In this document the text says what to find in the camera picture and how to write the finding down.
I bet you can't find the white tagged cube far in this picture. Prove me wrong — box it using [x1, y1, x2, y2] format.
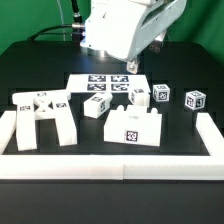
[185, 90, 206, 110]

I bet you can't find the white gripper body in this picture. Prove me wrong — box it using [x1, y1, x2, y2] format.
[125, 29, 168, 74]

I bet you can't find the white chair back frame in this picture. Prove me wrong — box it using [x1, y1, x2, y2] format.
[12, 89, 77, 151]

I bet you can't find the white fence rail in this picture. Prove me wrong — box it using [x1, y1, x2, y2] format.
[0, 155, 224, 180]
[196, 113, 224, 157]
[0, 111, 16, 155]

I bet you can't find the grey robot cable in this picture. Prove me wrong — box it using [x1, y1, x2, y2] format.
[55, 0, 66, 42]

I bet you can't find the white chair seat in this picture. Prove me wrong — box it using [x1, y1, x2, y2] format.
[104, 105, 162, 147]

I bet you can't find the white front fence rail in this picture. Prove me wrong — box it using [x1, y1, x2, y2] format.
[0, 155, 224, 180]

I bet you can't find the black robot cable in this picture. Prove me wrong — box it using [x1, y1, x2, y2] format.
[27, 0, 87, 42]

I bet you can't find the white right fence rail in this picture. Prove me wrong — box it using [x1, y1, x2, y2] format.
[196, 113, 224, 157]

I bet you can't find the white tagged cube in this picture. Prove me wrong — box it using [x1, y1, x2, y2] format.
[185, 90, 206, 110]
[153, 84, 170, 102]

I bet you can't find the white left fence rail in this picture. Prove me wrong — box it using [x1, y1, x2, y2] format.
[0, 111, 16, 155]

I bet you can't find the white marker base plate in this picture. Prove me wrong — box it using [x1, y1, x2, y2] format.
[66, 74, 151, 93]

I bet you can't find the white tagged cube near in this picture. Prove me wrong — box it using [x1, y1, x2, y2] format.
[153, 84, 170, 102]

